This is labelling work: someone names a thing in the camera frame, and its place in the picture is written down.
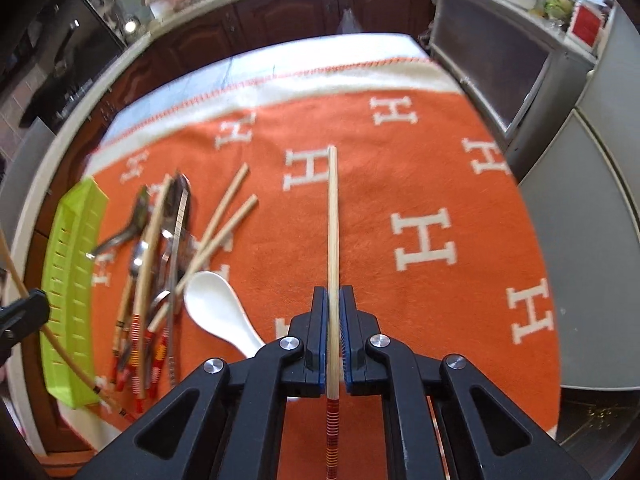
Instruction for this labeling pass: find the red striped end wooden chopstick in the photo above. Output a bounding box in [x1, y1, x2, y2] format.
[326, 146, 342, 480]

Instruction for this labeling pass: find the red box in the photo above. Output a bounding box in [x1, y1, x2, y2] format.
[570, 2, 608, 48]

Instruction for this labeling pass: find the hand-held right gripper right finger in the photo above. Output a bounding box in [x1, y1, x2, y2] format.
[340, 285, 591, 480]

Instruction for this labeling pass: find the pale blue table cover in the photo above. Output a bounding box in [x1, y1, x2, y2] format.
[100, 32, 431, 146]

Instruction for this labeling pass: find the white ceramic soup spoon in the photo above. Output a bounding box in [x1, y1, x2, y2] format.
[183, 271, 267, 359]

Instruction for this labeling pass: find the grey side cabinet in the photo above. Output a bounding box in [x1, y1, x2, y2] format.
[427, 0, 601, 181]

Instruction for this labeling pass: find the orange patterned blanket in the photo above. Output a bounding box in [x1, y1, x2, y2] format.
[82, 57, 561, 441]

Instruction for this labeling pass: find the black glass cooktop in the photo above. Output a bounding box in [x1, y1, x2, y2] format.
[20, 0, 131, 131]

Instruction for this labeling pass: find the green plastic utensil tray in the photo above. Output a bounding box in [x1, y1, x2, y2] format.
[39, 177, 110, 409]

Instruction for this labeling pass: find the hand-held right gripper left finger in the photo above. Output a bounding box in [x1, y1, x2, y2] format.
[75, 285, 331, 480]

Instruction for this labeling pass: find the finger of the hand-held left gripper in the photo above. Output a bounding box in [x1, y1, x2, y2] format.
[0, 289, 52, 361]

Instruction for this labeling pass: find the stainless steel panel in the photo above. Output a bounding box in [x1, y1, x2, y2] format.
[5, 115, 58, 221]

